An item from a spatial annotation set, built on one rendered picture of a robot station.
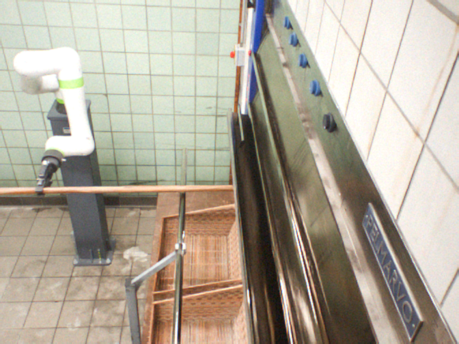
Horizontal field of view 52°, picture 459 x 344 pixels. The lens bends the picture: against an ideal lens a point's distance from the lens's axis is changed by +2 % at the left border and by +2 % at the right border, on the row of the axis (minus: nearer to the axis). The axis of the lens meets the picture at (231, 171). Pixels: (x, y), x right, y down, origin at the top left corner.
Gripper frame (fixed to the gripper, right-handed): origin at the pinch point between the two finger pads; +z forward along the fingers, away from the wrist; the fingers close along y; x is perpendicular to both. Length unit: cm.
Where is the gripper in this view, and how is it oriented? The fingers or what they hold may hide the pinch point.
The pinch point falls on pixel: (41, 190)
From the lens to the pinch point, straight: 228.2
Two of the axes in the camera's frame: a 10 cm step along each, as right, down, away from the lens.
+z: 0.8, 6.1, -7.9
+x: -10.0, 0.1, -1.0
